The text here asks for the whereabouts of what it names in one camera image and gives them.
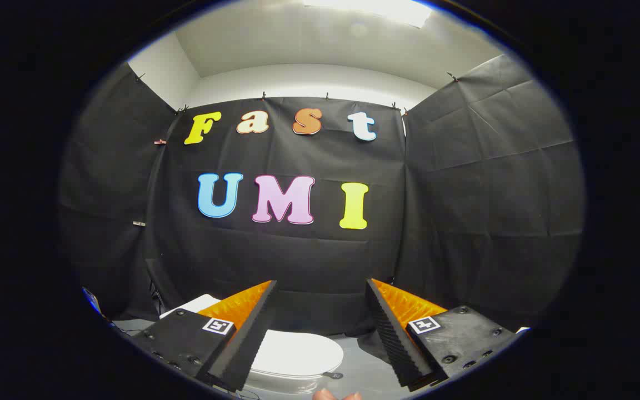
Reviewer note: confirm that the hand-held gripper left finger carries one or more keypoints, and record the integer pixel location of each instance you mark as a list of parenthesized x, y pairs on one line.
[(245, 344)]

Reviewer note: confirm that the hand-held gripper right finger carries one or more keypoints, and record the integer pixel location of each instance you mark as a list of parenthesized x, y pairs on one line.
[(395, 339)]

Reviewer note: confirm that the white toilet bowl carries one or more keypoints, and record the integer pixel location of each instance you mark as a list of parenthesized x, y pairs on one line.
[(286, 383)]

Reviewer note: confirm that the white toilet tank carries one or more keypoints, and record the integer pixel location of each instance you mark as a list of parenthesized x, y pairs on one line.
[(195, 304)]

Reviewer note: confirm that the black lid lifting tab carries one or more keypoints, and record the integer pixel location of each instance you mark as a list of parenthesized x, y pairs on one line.
[(332, 375)]

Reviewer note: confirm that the black backdrop cloth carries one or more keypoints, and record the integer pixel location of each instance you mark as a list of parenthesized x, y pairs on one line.
[(298, 255)]

